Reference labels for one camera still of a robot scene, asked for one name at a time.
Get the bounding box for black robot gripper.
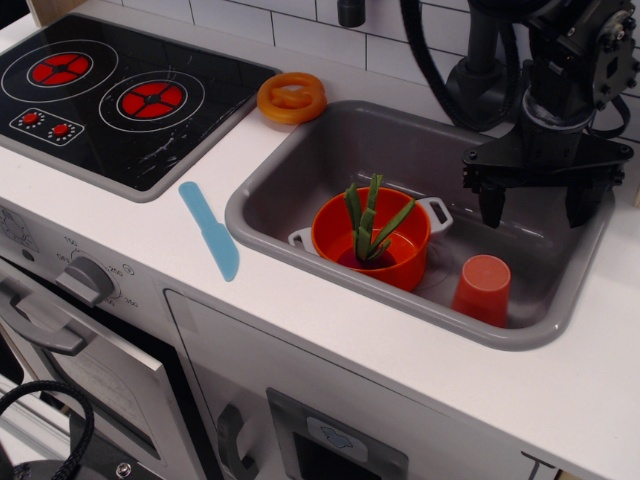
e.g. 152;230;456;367
463;94;634;229

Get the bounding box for purple toy beet green leaves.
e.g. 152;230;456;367
343;174;416;265

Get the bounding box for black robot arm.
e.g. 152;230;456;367
463;1;639;228

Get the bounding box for grey plastic sink basin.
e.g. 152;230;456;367
225;101;614;351

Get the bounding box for orange plastic cup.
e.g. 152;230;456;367
451;254;511;328

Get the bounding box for black toy faucet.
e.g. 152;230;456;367
446;7;522;132

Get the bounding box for orange toy pretzel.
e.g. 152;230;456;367
257;72;328;125

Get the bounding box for blue plastic toy knife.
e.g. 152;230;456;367
178;181;240;282

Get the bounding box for white cabinet door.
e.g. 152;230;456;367
165;290;558;479

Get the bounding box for black toy stove top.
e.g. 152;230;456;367
1;14;275;203

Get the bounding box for toy oven door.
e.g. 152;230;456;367
1;262;205;479

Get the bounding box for grey oven knob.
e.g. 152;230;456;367
55;256;115;307

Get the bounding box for orange toy pot white handles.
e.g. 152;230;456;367
288;187;453;291

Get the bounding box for black wall hook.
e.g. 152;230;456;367
336;0;366;28

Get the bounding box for grey cabinet door handle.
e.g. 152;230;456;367
217;404;259;480

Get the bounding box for grey oven door handle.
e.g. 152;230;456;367
1;278;96;356

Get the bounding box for black braided cable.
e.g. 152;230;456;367
0;379;96;480

